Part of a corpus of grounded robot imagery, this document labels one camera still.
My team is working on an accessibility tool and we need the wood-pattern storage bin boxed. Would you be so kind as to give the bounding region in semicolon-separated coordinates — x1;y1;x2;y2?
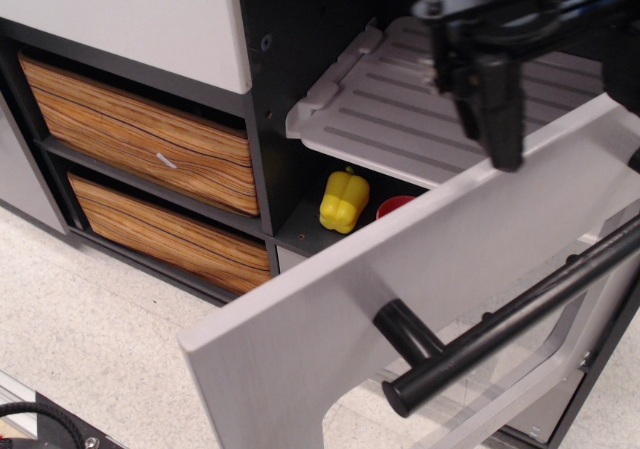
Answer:
68;172;271;294
18;52;260;217

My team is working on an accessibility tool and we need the dark grey toy kitchen cabinet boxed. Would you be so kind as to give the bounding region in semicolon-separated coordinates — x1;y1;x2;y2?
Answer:
0;0;640;449

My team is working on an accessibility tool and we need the red toy cup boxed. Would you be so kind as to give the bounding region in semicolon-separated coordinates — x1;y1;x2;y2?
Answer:
376;195;415;219

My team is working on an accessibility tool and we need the grey lower oven drawer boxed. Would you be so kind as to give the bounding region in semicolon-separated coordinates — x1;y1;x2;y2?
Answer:
275;246;587;444

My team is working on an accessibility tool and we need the black oven door handle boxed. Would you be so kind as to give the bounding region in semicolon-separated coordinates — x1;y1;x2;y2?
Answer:
372;147;640;417

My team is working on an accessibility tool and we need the grey toy oven door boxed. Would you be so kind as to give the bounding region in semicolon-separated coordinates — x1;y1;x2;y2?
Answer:
175;93;640;449

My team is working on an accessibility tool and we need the grey oven rack tray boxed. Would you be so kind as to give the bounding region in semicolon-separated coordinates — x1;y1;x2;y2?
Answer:
286;17;637;189

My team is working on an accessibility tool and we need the lower wood-pattern storage bin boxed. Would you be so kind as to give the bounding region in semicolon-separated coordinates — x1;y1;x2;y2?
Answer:
68;172;271;294

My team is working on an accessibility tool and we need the upper wood-pattern storage bin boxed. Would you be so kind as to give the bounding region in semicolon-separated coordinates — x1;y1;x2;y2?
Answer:
18;52;260;217

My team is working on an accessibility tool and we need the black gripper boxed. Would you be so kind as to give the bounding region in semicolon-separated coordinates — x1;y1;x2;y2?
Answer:
412;0;639;172

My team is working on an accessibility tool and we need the black braided cable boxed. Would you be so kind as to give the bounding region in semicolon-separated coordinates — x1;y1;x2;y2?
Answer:
0;401;71;449

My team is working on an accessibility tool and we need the yellow toy bell pepper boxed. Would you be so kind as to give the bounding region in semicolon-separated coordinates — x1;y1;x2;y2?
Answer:
319;167;370;234

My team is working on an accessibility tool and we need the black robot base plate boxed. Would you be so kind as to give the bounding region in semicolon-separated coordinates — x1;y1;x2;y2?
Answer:
32;391;126;449

